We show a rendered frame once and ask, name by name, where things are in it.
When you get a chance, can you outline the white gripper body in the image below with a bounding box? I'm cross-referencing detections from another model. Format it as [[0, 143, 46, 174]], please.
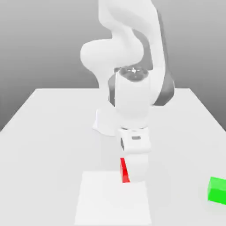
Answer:
[[125, 152, 149, 184]]

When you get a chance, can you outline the small red cube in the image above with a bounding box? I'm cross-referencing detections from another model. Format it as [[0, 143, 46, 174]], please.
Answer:
[[120, 157, 131, 184]]

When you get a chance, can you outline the small green cube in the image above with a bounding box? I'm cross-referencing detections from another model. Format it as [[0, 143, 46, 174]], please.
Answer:
[[207, 176, 226, 206]]

